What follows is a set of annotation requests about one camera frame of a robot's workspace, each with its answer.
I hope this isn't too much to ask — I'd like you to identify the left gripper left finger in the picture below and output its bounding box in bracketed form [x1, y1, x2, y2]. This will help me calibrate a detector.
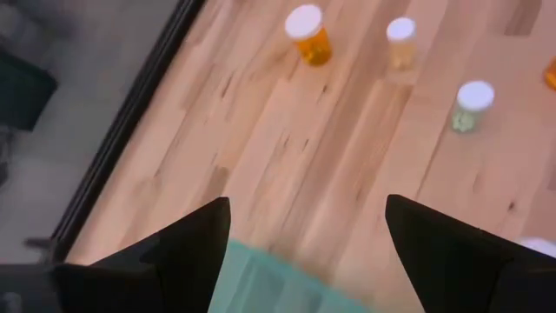
[54, 196, 232, 313]

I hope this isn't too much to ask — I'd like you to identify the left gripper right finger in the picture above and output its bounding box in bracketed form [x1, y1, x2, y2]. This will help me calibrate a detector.
[384, 194, 556, 313]

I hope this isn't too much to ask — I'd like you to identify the small white ball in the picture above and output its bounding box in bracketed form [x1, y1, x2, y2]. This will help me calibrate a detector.
[450, 80, 496, 134]

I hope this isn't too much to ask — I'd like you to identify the large white ball bottom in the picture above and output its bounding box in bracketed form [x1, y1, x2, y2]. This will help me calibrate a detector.
[542, 56, 556, 92]

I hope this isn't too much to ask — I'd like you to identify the small pale amber pill bottle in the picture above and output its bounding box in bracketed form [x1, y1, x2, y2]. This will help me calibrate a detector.
[385, 17, 418, 70]

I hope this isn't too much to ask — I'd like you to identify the large orange pill bottle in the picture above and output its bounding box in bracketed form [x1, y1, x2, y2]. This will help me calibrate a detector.
[284, 3, 334, 68]

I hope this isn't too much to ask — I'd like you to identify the translucent green plastic bin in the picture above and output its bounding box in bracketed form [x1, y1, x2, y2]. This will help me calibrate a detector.
[208, 238, 374, 313]

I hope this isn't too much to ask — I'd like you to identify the black aluminium table frame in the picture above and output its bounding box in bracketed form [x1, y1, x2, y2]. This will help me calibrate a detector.
[50, 0, 208, 264]

